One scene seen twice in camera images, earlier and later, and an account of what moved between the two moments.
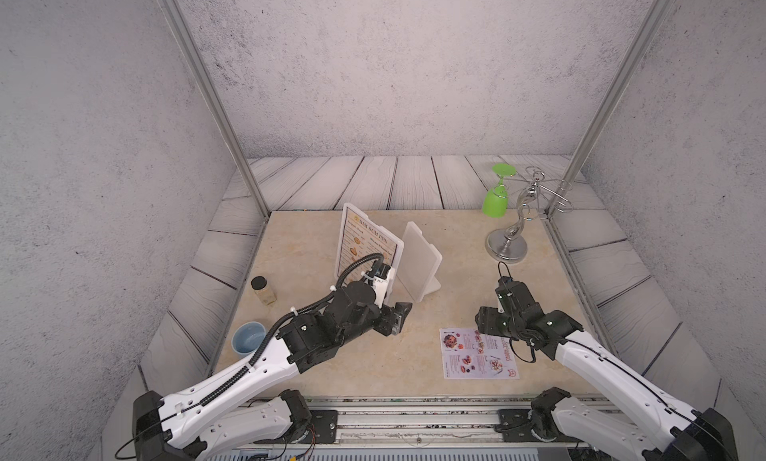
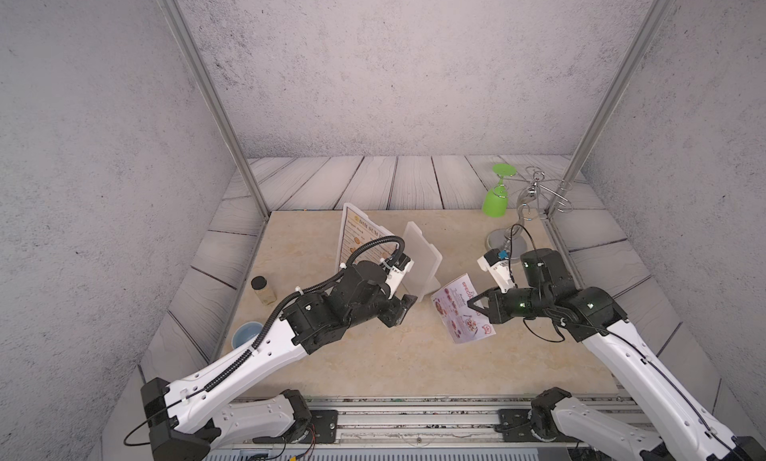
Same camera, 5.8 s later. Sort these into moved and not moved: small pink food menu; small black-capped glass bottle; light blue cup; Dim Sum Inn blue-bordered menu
Moved: small pink food menu
Not moved: light blue cup; small black-capped glass bottle; Dim Sum Inn blue-bordered menu
